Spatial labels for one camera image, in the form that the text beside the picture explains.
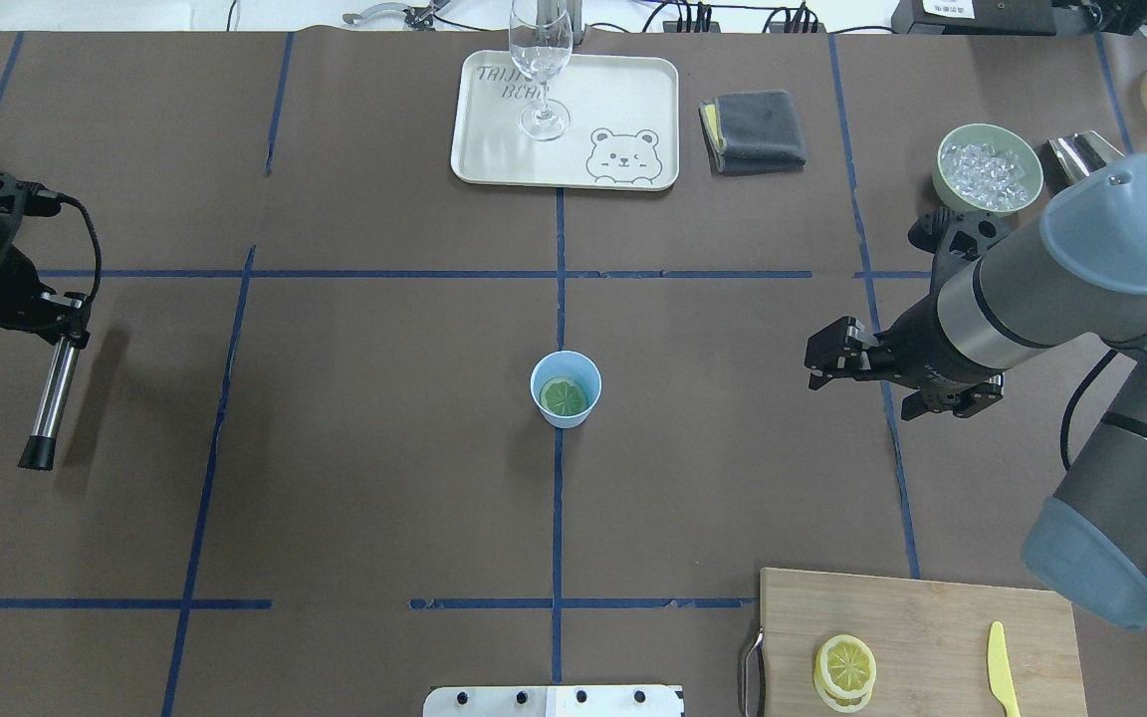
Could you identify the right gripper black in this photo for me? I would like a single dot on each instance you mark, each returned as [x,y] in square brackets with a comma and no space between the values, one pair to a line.
[914,344]

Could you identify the steel muddler black cap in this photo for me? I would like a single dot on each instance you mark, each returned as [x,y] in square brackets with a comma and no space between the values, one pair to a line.
[39,452]

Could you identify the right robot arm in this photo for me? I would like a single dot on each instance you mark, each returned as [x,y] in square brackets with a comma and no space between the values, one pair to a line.
[999,297]

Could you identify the light blue cup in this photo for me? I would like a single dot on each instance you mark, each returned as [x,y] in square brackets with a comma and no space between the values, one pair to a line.
[567,363]

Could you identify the lemon slices on board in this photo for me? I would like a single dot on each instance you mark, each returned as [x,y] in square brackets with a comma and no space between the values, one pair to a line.
[844,673]

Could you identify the grey folded cloth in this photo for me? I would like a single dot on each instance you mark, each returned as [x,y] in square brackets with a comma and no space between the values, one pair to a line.
[754,133]

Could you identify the green bowl of ice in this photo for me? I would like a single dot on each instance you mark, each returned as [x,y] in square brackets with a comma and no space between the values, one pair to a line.
[986,167]

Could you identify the wooden cutting board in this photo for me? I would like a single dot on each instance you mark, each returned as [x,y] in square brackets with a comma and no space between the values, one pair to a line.
[929,639]

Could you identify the metal tongs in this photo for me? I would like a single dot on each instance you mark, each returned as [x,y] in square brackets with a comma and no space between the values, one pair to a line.
[1073,157]

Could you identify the cream bear tray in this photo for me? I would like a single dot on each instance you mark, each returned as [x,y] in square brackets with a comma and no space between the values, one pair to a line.
[624,132]

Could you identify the black device box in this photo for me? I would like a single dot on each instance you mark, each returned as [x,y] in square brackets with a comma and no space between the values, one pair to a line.
[1018,18]

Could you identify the yellow plastic knife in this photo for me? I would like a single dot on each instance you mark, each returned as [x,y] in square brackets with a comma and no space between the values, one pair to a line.
[1000,676]

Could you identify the black power strip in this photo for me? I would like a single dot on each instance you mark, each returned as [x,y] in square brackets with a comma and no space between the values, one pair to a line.
[767,18]

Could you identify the clear wine glass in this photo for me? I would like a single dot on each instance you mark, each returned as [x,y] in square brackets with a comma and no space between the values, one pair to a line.
[541,42]

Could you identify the metal clamp tool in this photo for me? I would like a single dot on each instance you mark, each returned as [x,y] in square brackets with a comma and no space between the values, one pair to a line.
[419,18]

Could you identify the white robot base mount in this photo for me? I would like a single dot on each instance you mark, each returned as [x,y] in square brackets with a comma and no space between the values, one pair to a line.
[556,700]

